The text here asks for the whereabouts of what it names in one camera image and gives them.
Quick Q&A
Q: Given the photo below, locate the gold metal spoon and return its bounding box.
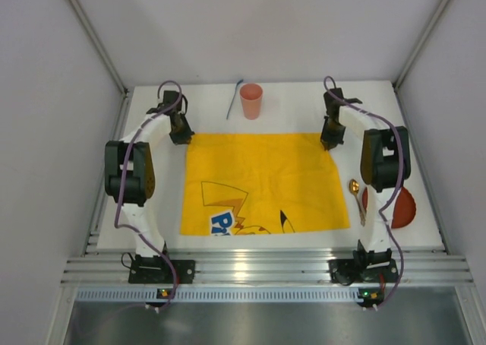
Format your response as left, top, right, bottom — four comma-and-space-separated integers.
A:
348, 179, 366, 226

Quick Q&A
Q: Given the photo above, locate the blue plastic fork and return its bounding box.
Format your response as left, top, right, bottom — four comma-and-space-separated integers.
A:
226, 78, 245, 120

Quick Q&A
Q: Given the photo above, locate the pink plastic cup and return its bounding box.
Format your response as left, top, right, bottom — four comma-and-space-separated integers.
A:
239, 84, 263, 120

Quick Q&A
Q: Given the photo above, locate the yellow Pikachu cloth placemat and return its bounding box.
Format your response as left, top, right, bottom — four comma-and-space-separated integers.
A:
180, 133, 350, 236

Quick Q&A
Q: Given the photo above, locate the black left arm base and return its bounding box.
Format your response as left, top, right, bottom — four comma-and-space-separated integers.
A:
121, 252, 196, 284

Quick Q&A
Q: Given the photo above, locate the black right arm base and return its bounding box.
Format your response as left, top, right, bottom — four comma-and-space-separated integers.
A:
329, 240, 399, 286

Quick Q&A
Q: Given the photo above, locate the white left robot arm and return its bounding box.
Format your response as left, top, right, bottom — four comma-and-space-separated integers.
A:
104, 90, 194, 259

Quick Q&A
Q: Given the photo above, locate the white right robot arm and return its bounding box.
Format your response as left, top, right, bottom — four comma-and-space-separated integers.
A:
320, 87, 411, 269

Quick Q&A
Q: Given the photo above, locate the red round plate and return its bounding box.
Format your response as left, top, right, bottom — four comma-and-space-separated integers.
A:
360, 187, 417, 229

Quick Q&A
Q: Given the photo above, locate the aluminium front rail frame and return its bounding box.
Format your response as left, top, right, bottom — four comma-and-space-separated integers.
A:
61, 249, 473, 286

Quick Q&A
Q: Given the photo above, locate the perforated cable duct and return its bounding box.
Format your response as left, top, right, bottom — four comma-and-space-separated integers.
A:
75, 286, 462, 303

